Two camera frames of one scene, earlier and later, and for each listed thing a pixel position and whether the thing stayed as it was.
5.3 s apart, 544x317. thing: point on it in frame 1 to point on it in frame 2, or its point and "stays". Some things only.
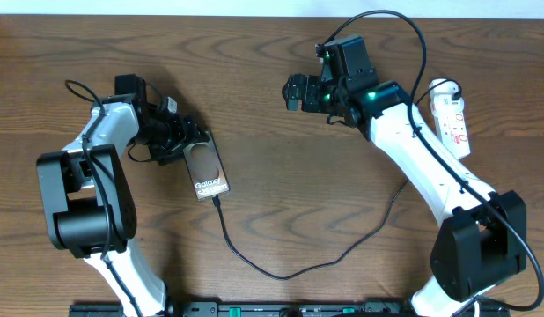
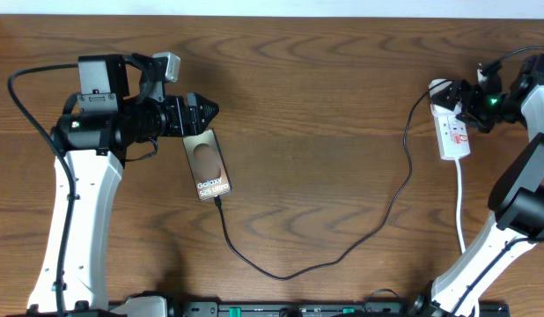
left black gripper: (184, 136) to (194, 124)
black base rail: (252, 308) stays
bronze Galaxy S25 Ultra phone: (206, 168) stays
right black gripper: (312, 84) to (473, 89)
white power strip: (450, 116) stays
